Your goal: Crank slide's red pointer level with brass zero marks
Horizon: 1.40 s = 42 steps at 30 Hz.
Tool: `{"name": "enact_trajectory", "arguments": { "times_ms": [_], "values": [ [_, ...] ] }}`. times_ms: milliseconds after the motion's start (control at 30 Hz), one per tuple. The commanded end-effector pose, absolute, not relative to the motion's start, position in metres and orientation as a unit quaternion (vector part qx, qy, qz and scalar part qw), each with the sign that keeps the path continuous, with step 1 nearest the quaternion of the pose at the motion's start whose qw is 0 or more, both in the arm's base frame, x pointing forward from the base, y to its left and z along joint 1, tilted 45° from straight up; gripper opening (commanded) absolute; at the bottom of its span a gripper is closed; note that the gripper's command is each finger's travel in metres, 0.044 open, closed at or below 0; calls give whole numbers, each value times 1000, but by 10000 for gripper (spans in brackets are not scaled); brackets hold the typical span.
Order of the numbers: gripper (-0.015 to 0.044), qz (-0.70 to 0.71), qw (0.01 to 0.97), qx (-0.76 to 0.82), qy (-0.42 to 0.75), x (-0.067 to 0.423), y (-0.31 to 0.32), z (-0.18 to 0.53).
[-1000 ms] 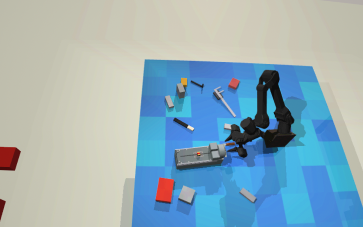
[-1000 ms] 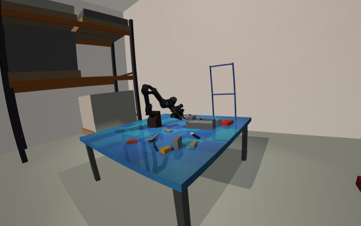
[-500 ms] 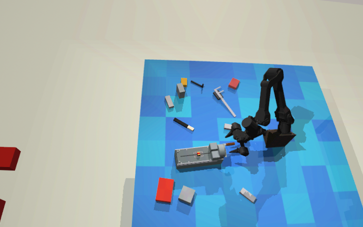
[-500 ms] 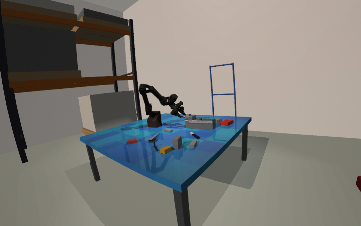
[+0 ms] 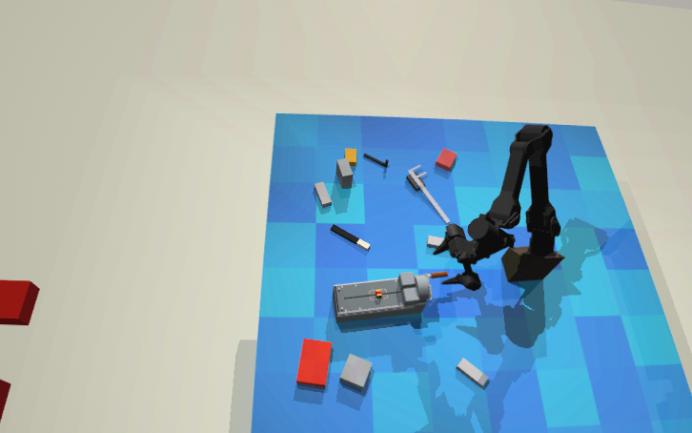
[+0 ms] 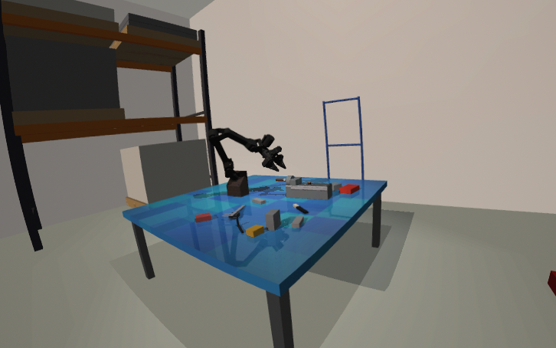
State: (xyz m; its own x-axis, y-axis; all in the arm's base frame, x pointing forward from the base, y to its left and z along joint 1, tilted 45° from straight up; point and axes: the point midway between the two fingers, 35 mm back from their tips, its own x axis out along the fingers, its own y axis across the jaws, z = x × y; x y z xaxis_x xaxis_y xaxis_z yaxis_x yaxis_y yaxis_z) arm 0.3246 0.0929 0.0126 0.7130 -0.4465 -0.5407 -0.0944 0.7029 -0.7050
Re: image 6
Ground orange-brown rectangular block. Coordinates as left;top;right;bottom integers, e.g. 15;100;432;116
246;225;264;238

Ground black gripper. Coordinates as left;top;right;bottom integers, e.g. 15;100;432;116
262;149;286;172

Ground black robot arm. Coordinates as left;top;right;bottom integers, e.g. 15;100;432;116
208;127;282;182

